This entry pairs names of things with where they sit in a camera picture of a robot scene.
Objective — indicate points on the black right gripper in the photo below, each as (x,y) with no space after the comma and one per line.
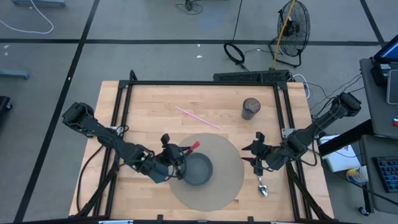
(265,154)

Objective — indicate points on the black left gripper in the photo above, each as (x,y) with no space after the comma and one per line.
(172,154)

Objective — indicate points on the grey round bowl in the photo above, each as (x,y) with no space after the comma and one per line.
(199,169)

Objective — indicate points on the pink drinking straw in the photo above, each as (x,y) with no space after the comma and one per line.
(197,117)

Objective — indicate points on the dark translucent cup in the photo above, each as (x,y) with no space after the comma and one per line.
(250,109)

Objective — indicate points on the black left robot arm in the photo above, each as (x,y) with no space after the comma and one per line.
(118,144)

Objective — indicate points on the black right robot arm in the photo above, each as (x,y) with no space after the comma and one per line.
(311,133)

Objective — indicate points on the round grey placemat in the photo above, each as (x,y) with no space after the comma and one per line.
(224,186)

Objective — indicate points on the white box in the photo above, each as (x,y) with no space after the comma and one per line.
(342,160)

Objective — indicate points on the white yellow blue bottle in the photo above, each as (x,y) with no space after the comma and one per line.
(357,175)

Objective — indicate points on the black floor fan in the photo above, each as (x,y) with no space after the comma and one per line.
(293,31)

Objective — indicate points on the grey side desk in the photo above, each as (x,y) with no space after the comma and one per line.
(377,115)

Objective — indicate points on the black backlit keyboard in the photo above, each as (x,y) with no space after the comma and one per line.
(388,172)

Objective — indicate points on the small red object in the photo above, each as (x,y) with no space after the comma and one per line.
(395,123)

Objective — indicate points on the black desk device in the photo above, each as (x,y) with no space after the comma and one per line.
(379,73)

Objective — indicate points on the grey tablet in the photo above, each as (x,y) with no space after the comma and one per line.
(393,87)

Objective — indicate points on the black computer monitor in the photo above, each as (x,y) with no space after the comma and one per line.
(390,51)

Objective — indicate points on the black wheeled object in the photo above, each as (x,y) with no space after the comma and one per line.
(3,105)

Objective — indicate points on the grey floor foot bar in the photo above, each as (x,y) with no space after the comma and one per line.
(14,74)

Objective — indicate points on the black metal table frame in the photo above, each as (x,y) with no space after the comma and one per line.
(202,83)

